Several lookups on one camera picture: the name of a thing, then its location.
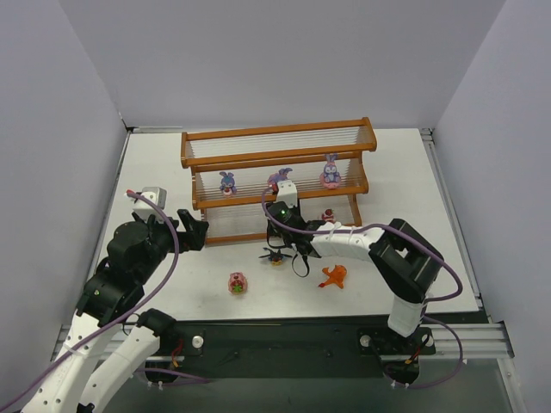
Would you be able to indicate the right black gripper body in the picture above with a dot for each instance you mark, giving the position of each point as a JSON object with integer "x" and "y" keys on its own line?
{"x": 278, "y": 240}

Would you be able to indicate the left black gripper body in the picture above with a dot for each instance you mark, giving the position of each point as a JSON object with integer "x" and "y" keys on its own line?
{"x": 173, "y": 234}

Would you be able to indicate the pink bear strawberry cake toy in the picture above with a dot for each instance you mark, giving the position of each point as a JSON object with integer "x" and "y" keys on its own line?
{"x": 328, "y": 215}

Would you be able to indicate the purple bunny donut toy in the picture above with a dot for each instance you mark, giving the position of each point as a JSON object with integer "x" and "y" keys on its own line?
{"x": 279, "y": 176}

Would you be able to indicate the purple bunny holding strawberry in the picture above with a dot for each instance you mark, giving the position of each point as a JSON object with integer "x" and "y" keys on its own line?
{"x": 227, "y": 184}

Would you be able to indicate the pink bear holding strawberry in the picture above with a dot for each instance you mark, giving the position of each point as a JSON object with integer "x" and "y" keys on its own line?
{"x": 237, "y": 283}

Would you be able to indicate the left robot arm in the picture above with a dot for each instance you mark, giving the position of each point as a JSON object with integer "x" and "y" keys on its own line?
{"x": 78, "y": 381}

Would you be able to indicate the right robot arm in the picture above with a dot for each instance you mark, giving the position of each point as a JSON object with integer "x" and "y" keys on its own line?
{"x": 406, "y": 261}

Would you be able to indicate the wooden three-tier shelf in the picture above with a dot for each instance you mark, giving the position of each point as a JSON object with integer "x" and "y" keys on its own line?
{"x": 317, "y": 166}

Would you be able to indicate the black winged bird toy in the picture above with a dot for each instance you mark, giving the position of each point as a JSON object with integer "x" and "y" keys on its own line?
{"x": 274, "y": 257}

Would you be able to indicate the orange fish toy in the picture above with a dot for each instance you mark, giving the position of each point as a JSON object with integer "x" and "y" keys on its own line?
{"x": 335, "y": 276}

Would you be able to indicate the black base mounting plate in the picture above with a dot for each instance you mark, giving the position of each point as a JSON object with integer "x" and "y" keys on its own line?
{"x": 353, "y": 347}

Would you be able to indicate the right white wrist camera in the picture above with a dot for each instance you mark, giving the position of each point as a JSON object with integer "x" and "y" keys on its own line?
{"x": 287, "y": 193}

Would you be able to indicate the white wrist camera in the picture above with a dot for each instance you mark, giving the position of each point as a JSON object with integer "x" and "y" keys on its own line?
{"x": 287, "y": 193}
{"x": 147, "y": 202}

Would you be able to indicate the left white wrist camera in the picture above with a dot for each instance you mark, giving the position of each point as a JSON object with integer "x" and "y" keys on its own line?
{"x": 147, "y": 202}

